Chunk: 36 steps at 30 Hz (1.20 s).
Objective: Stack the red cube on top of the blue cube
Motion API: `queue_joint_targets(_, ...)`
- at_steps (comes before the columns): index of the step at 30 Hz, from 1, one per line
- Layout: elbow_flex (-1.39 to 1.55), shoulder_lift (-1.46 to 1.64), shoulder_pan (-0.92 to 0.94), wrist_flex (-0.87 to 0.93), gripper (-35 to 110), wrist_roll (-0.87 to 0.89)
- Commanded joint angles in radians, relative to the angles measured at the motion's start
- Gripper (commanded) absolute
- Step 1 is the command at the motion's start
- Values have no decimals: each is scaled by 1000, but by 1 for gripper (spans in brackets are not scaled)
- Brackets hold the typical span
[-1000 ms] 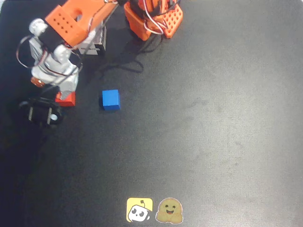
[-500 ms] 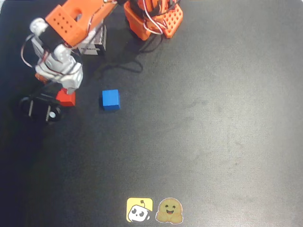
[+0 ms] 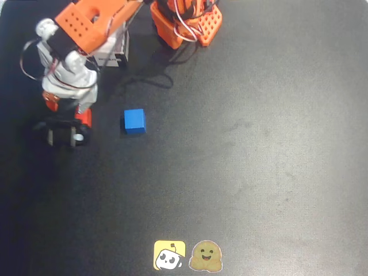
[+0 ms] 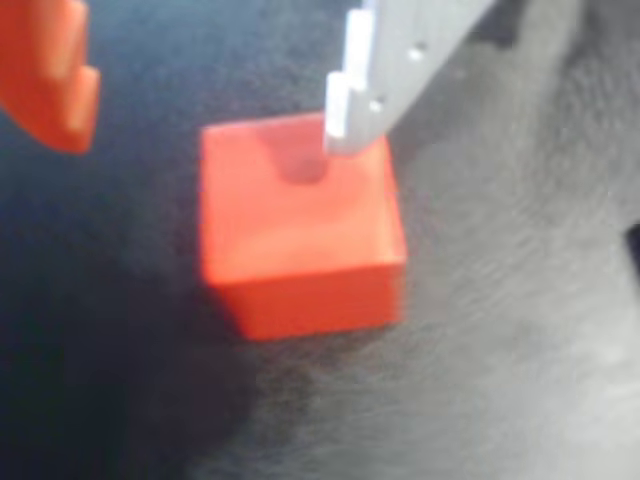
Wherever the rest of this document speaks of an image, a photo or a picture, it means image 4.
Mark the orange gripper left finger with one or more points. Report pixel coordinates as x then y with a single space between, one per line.
42 75

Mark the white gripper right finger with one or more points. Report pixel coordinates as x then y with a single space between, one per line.
395 65

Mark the red cube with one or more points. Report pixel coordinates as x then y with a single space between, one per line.
300 235

